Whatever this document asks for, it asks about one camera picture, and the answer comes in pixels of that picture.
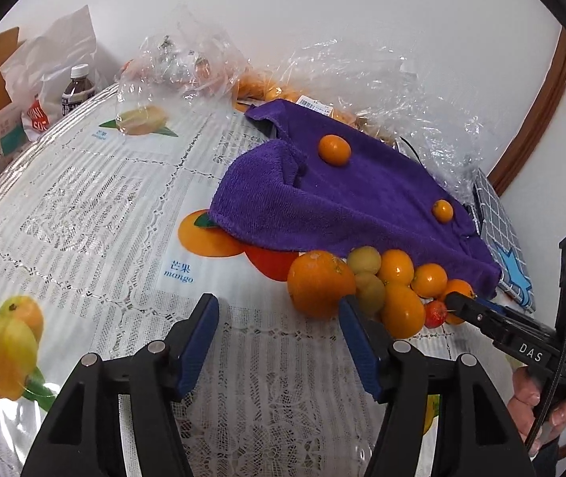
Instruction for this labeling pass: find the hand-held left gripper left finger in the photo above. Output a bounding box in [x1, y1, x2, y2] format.
[22, 293, 220, 477]

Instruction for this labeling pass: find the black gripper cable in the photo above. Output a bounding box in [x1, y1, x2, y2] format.
[530, 257, 566, 453]

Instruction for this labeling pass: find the person's right hand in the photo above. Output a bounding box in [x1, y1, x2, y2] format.
[506, 365, 566, 454]

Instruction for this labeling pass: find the brown wooden door frame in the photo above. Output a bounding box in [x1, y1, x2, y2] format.
[489, 27, 566, 197]

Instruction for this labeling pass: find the clear bag of kumquats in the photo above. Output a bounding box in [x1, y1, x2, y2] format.
[233, 40, 413, 125]

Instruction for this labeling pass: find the small red crabapple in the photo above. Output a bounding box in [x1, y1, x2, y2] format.
[424, 300, 449, 329]

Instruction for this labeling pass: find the oval orange citrus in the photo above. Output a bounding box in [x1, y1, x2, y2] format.
[380, 282, 427, 339]

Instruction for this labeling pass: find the small yellow-green plum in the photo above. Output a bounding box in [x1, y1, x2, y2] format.
[347, 246, 382, 275]
[354, 272, 387, 318]

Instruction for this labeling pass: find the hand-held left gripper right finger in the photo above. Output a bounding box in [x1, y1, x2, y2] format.
[338, 297, 537, 477]

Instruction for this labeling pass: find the person's dark clothing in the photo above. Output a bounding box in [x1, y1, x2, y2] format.
[531, 440, 566, 477]

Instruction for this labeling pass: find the clear bag of brown longans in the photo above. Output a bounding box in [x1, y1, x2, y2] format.
[332, 60, 507, 197]

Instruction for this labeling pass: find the green and white carton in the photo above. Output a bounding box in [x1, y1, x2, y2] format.
[0, 102, 29, 156]

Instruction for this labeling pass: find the white plastic bag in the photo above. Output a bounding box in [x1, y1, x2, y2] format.
[0, 5, 100, 142]

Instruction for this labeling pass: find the purple towel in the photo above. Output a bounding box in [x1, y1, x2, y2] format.
[210, 99, 502, 301]

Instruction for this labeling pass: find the orange kumquat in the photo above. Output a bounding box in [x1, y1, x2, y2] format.
[432, 199, 455, 224]

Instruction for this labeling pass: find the large orange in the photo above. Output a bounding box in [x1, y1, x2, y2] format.
[287, 250, 357, 320]

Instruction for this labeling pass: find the thin black cable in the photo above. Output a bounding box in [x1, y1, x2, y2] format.
[397, 135, 423, 166]

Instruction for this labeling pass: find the small mandarin orange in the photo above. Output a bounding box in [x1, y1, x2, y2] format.
[318, 134, 352, 166]
[377, 249, 415, 287]

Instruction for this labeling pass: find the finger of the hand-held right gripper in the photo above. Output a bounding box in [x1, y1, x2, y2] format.
[444, 292, 512, 346]
[474, 298, 556, 335]

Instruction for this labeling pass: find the clear bag of mandarins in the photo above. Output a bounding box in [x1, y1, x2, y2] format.
[114, 5, 244, 137]

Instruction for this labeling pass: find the checked cover notebook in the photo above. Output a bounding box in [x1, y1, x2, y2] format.
[471, 168, 536, 311]

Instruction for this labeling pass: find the dark drink bottle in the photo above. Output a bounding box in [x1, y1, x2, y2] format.
[60, 64, 96, 119]

